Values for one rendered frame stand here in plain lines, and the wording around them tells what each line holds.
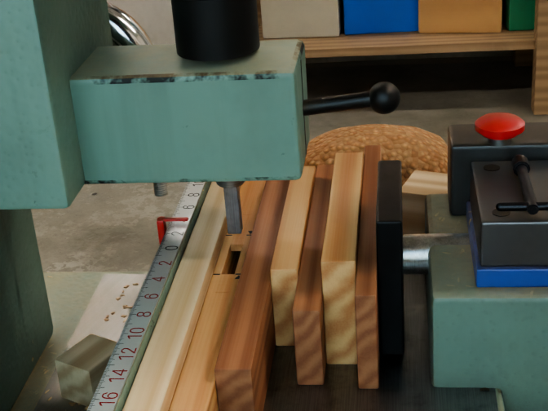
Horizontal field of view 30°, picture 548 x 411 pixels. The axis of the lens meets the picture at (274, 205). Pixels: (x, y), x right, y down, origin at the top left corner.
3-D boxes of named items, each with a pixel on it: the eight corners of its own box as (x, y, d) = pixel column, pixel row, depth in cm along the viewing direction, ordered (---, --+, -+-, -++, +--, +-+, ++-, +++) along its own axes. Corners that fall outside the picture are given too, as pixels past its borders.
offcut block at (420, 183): (473, 219, 78) (473, 175, 76) (458, 244, 75) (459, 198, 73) (414, 212, 80) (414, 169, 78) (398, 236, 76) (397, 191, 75)
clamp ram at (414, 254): (506, 356, 60) (510, 219, 57) (379, 355, 61) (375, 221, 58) (492, 280, 68) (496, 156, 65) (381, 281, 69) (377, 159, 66)
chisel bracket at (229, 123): (303, 205, 63) (295, 71, 59) (81, 208, 64) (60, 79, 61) (312, 157, 69) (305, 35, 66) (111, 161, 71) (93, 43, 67)
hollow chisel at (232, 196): (240, 233, 67) (235, 164, 65) (227, 234, 67) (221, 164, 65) (243, 227, 68) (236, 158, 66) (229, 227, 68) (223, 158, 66)
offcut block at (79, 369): (95, 410, 76) (88, 371, 75) (60, 397, 78) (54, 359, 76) (130, 381, 79) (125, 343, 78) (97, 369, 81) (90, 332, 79)
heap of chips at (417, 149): (461, 189, 83) (461, 147, 81) (289, 192, 85) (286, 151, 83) (455, 148, 91) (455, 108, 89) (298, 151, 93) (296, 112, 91)
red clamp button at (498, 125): (527, 142, 61) (528, 125, 61) (476, 143, 62) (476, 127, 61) (521, 124, 64) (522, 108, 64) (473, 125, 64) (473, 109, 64)
